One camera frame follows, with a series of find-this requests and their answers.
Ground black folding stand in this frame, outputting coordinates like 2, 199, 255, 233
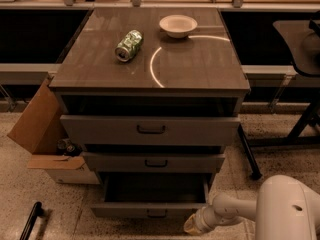
236, 10, 320, 181

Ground cans inside cardboard box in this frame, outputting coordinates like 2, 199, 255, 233
57, 138, 81, 156

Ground grey bottom drawer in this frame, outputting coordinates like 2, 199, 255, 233
91, 173, 212, 219

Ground white bowl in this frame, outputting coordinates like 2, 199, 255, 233
159, 15, 198, 39

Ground open cardboard box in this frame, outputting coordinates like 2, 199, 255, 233
8, 78, 99, 184

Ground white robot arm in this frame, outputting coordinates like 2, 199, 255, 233
184, 175, 320, 240

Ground grey drawer cabinet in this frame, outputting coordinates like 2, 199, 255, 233
48, 6, 251, 185

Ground grey drawer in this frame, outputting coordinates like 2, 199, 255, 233
60, 115, 240, 146
91, 173, 212, 219
82, 152, 225, 173

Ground crushed green soda can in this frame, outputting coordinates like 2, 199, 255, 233
115, 30, 144, 62

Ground grey middle drawer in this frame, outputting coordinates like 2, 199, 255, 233
82, 152, 225, 173

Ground black curved bar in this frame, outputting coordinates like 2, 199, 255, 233
19, 201, 44, 240

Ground grey top drawer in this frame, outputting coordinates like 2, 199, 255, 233
60, 115, 240, 146

